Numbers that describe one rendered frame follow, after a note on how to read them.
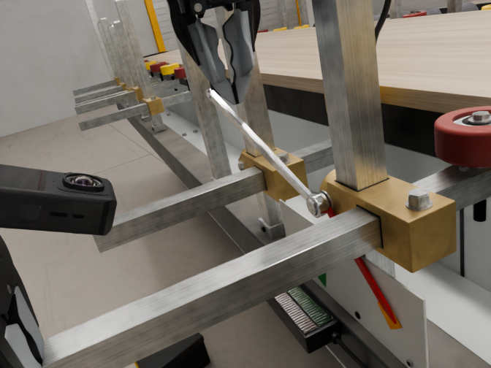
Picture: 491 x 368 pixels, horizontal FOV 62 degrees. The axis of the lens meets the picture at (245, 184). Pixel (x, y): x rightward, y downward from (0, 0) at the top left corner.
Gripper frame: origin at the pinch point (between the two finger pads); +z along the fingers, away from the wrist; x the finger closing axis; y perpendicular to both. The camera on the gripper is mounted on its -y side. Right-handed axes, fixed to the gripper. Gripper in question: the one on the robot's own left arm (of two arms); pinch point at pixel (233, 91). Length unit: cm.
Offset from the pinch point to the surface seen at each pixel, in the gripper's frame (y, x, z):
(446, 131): 11.4, 17.1, 6.5
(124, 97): -130, -30, 13
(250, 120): -12.9, 2.9, 6.9
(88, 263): -157, -80, 95
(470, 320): 7.0, 22.5, 35.0
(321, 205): 8.6, 5.2, 11.9
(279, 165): 4.3, 2.5, 8.1
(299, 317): 6.5, 0.8, 26.7
